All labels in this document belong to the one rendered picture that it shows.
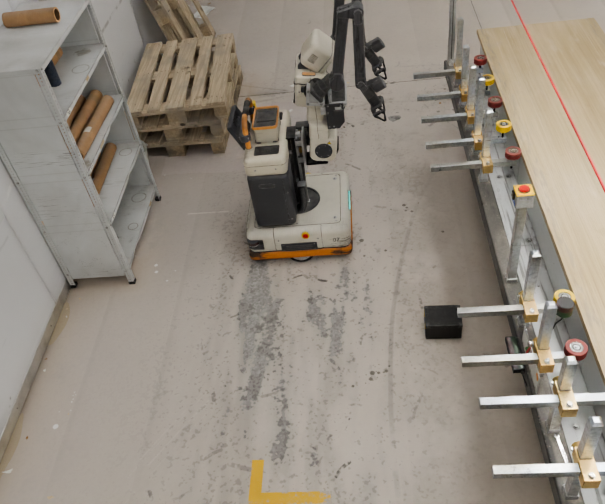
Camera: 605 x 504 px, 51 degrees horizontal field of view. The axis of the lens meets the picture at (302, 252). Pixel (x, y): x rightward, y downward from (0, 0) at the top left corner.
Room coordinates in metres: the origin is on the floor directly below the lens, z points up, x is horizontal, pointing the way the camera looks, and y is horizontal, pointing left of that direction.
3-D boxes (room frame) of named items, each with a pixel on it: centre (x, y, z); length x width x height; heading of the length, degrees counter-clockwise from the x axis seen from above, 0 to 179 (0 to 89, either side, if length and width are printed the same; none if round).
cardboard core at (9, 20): (3.63, 1.26, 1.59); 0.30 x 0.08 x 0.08; 81
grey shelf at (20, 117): (3.52, 1.27, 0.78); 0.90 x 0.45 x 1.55; 171
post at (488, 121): (2.66, -1.03, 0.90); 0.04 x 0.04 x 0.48; 81
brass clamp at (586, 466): (0.90, -0.76, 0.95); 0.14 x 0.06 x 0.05; 171
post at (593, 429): (0.93, -0.77, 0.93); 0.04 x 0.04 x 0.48; 81
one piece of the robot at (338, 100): (3.23, -0.32, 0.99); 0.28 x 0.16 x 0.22; 171
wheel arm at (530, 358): (1.39, -0.75, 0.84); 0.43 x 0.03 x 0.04; 81
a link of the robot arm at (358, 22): (2.99, -0.46, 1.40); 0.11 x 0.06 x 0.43; 172
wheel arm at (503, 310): (1.64, -0.80, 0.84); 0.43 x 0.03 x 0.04; 81
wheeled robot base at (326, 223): (3.28, -0.04, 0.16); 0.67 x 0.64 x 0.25; 81
